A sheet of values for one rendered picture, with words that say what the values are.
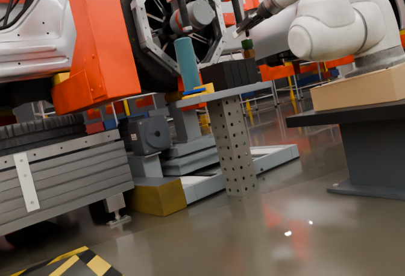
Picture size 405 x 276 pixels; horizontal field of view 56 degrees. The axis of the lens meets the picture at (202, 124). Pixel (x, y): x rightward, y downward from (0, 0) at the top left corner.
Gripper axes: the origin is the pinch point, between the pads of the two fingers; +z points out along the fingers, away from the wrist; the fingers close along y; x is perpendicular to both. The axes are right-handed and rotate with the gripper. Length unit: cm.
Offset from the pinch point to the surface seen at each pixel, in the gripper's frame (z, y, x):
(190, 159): 47, 18, 44
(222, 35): 25.9, -20.6, -12.7
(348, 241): -44, 57, 85
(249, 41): -2.7, -0.7, 6.7
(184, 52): 19.7, 18.3, -2.2
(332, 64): 242, -573, -53
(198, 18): 12.3, 7.5, -15.5
